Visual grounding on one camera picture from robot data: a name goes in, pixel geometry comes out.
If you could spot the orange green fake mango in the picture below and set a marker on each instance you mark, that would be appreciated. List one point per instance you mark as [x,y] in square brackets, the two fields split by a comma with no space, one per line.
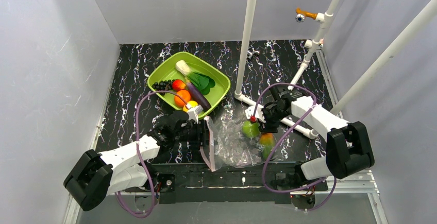
[267,142]

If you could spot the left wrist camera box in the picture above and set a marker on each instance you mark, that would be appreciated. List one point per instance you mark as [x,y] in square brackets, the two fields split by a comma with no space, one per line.
[193,112]

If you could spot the green fake leaf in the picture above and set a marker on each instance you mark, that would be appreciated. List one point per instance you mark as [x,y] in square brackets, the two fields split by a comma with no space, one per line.
[201,81]

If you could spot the fake purple grapes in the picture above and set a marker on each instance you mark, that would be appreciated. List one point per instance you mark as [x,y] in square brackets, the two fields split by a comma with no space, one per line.
[163,85]

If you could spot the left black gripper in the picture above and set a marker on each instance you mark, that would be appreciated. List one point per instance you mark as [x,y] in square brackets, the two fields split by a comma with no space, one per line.
[207,137]

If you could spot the white PVC pipe frame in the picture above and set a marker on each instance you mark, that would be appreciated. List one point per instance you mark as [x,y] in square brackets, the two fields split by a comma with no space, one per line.
[325,21]

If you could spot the green fake apple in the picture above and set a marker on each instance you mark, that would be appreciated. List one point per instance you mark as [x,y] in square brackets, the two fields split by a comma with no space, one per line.
[250,129]

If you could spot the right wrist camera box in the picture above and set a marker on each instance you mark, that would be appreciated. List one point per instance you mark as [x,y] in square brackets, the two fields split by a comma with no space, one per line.
[254,113]

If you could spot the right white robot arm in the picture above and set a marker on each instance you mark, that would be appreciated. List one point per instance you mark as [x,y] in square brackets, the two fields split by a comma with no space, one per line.
[348,147]

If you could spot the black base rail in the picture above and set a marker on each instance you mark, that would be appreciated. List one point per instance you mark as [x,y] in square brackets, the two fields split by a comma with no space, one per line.
[195,182]

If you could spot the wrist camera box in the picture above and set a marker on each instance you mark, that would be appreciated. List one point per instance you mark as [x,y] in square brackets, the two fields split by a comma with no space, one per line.
[254,113]
[193,112]

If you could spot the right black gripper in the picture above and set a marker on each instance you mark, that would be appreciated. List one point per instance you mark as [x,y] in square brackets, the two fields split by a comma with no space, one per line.
[266,128]

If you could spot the purple fake eggplant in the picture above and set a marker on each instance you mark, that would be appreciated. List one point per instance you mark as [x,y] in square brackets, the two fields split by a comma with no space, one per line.
[197,95]

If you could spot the small metal fitting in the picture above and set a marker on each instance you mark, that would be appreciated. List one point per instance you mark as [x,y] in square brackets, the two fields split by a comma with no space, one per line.
[251,54]

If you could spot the red fake fruit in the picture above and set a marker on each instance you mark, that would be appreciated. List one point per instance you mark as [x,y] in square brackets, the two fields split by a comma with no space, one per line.
[178,85]

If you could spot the clear zip top bag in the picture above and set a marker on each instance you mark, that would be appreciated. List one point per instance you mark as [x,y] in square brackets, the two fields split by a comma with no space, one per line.
[228,146]

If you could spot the lime green plastic tray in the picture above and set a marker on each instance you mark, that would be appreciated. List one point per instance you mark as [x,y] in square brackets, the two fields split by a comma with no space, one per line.
[167,71]

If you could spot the orange faucet handle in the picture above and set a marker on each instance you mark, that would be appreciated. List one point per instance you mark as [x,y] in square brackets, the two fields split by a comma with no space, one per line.
[301,15]

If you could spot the orange fake fruit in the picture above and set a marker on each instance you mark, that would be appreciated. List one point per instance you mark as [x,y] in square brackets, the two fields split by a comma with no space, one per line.
[182,97]

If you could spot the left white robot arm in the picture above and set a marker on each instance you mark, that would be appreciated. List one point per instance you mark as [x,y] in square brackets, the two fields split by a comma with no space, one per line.
[99,174]

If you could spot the yellow fake pepper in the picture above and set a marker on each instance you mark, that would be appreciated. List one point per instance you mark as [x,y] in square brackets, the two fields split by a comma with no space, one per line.
[190,104]

